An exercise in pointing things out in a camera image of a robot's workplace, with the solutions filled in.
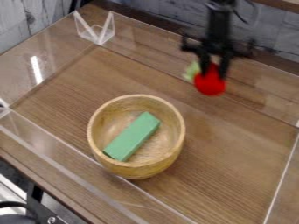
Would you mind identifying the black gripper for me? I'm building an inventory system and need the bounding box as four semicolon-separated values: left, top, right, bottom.
182;8;255;80

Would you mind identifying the red plush strawberry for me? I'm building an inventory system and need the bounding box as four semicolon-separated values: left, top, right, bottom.
182;61;226;96

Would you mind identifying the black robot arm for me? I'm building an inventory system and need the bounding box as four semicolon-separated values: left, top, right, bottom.
181;0;257;80

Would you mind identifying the wooden bowl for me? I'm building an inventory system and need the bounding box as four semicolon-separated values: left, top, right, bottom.
87;94;186;179

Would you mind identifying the green rectangular block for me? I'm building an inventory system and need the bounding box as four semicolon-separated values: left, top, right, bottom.
103;112;161;162

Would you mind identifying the clear acrylic corner bracket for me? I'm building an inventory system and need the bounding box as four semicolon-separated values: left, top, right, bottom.
74;10;115;46

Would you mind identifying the clear acrylic tray wall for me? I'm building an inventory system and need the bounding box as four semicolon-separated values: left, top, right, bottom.
0;105;197;224

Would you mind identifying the black table frame bracket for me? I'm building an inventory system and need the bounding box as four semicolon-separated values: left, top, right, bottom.
27;182;89;224

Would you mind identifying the black cable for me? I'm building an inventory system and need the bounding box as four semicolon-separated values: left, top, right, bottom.
0;200;41;224

